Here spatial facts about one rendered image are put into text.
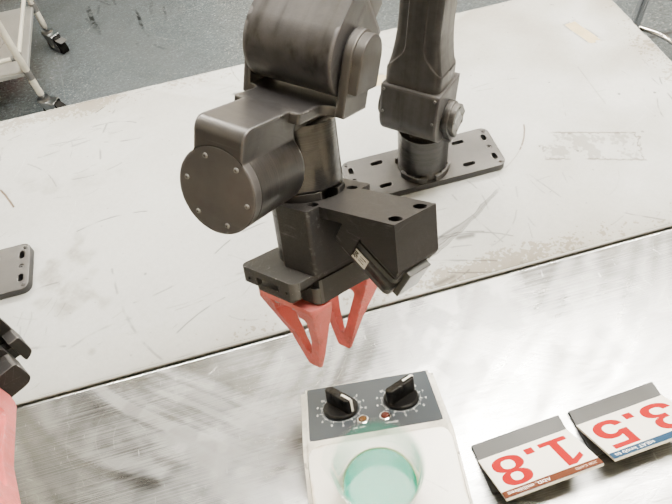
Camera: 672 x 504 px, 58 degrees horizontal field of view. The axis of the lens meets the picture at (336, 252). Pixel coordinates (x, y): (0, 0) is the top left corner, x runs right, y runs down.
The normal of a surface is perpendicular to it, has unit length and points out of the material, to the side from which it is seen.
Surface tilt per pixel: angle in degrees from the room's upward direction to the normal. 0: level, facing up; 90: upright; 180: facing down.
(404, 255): 68
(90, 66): 0
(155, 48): 0
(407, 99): 78
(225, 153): 64
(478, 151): 0
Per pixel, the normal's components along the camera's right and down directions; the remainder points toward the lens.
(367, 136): -0.09, -0.58
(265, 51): -0.48, 0.51
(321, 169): 0.56, 0.28
